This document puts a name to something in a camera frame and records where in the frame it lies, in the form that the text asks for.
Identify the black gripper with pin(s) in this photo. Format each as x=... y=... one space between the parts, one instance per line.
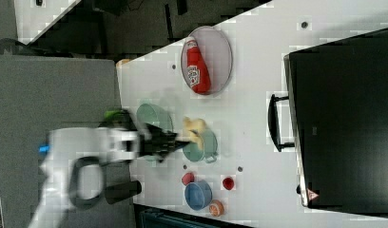
x=161 y=143

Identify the peeled toy banana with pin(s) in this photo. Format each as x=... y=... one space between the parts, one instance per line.
x=194 y=129

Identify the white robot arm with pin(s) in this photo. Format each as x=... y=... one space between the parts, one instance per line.
x=75 y=167

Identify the black toaster oven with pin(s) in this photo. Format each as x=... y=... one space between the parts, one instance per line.
x=335 y=116

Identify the green mug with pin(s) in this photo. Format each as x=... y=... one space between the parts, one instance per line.
x=208 y=153

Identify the toy strawberry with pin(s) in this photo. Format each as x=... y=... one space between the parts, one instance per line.
x=188 y=178

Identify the green colander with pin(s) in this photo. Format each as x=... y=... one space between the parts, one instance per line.
x=155 y=115

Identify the blue mug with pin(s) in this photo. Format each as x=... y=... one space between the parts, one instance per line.
x=198 y=195

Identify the small red toy fruit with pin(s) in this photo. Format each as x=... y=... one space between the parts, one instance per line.
x=228 y=183

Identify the red ketchup bottle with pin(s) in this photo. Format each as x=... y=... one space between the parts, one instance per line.
x=197 y=71

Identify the green toy pepper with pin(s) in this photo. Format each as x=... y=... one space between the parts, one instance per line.
x=119 y=116

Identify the toy orange slice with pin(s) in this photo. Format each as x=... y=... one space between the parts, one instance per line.
x=216 y=208

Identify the black cylinder cup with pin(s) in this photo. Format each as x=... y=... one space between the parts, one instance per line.
x=122 y=191

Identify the round grey plate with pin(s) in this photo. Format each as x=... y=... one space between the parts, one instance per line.
x=217 y=56

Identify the blue metal frame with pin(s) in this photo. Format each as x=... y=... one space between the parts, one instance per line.
x=160 y=219

